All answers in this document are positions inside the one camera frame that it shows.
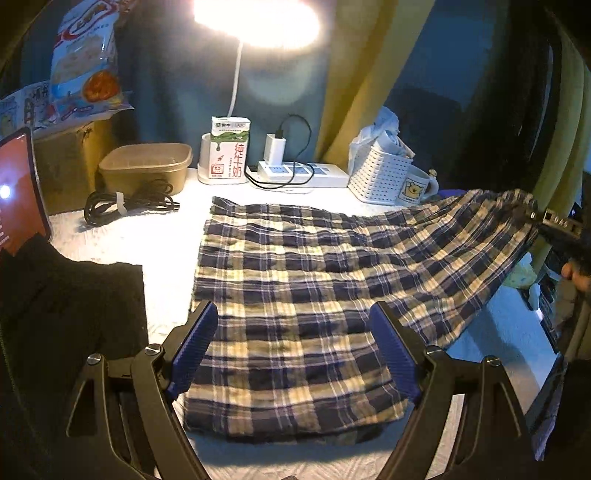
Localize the plaid blue beige pants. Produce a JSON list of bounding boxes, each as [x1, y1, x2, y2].
[[184, 190, 536, 443]]

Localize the person's right hand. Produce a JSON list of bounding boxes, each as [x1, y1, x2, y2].
[[561, 262, 591, 293]]

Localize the black folded cloth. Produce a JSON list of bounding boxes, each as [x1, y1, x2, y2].
[[1, 236, 148, 409]]

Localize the white cartoon mug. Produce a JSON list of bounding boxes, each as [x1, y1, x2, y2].
[[398, 165, 439, 206]]

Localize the white perforated plastic basket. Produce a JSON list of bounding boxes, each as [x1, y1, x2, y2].
[[348, 137, 415, 206]]

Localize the tablet with red screen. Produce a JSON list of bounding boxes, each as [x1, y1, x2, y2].
[[0, 127, 51, 254]]

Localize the beige plastic food container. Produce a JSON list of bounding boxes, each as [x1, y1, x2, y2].
[[98, 143, 193, 195]]

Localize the brown cardboard box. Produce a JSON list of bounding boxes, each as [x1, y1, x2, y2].
[[33, 120, 117, 215]]

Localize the yellow curtain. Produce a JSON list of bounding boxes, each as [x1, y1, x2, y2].
[[315, 0, 435, 167]]

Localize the white power strip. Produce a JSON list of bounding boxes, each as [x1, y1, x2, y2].
[[256, 161, 349, 188]]

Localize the white green milk carton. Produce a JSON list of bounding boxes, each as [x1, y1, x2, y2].
[[207, 116, 250, 183]]

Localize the white charger plug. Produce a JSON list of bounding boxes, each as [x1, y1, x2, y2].
[[263, 134, 287, 166]]

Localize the snack bag with orange print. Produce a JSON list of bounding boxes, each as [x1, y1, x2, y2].
[[50, 1, 122, 119]]

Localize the white desk lamp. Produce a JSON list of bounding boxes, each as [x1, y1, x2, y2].
[[192, 1, 321, 190]]

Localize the black coiled cable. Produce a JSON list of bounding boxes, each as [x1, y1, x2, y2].
[[83, 179, 181, 227]]

